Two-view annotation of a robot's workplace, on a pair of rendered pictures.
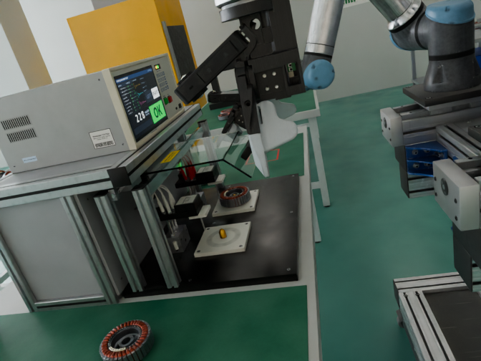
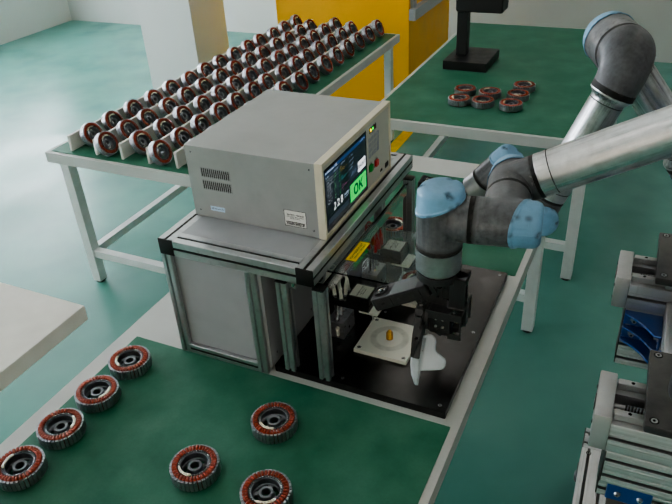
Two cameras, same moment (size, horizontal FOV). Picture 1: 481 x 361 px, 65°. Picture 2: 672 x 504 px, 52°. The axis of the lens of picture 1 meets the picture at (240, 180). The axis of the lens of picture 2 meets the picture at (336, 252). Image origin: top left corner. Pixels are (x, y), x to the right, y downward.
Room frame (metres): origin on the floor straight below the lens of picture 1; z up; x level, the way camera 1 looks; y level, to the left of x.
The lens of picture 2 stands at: (-0.45, -0.11, 1.99)
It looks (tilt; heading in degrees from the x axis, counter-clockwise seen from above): 32 degrees down; 13
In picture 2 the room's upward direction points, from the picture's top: 4 degrees counter-clockwise
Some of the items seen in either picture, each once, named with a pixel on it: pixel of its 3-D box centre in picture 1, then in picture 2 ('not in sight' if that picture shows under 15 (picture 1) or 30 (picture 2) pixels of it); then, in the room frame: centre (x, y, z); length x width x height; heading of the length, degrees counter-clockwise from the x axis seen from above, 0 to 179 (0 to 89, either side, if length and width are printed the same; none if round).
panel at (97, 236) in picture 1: (147, 191); (322, 256); (1.18, 0.31, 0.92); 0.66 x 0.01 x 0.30; 166
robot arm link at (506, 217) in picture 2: not in sight; (506, 217); (0.51, -0.16, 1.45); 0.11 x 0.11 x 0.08; 85
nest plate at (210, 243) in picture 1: (223, 238); (389, 339); (1.00, 0.09, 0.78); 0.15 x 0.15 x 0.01; 76
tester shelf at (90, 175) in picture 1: (110, 146); (297, 199); (1.19, 0.37, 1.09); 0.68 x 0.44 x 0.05; 166
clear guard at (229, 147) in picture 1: (197, 160); (383, 262); (0.99, 0.10, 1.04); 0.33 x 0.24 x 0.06; 76
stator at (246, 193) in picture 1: (235, 196); not in sight; (1.23, 0.03, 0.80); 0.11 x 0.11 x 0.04
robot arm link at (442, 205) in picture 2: not in sight; (441, 216); (0.50, -0.06, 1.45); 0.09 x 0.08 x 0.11; 85
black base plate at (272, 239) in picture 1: (227, 223); (400, 318); (1.12, 0.08, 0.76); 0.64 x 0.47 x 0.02; 166
